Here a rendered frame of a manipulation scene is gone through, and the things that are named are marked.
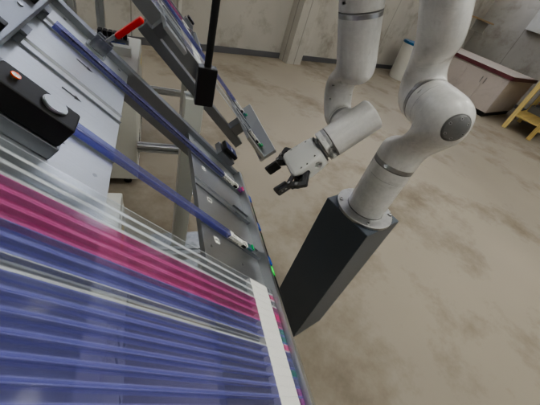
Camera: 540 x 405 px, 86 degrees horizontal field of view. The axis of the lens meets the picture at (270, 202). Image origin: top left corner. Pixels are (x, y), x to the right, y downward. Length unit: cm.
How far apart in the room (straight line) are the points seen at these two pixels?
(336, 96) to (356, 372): 116
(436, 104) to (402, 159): 16
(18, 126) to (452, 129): 74
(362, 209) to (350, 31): 50
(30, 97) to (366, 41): 57
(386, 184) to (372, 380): 94
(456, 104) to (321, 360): 112
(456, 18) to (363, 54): 18
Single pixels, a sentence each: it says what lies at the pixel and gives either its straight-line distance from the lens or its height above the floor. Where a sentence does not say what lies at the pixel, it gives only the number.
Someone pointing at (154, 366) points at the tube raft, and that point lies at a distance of 32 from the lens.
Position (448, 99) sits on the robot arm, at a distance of 77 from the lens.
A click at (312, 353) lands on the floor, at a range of 145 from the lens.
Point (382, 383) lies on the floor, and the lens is 157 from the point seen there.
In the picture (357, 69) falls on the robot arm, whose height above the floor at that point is 110.
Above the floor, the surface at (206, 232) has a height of 84.
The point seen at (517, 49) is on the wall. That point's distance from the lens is 1010.
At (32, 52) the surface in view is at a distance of 53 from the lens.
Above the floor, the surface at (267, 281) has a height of 73.
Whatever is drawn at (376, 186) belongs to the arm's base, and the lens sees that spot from 90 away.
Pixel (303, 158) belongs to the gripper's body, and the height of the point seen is 86.
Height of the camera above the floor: 124
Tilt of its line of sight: 39 degrees down
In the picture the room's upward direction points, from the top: 20 degrees clockwise
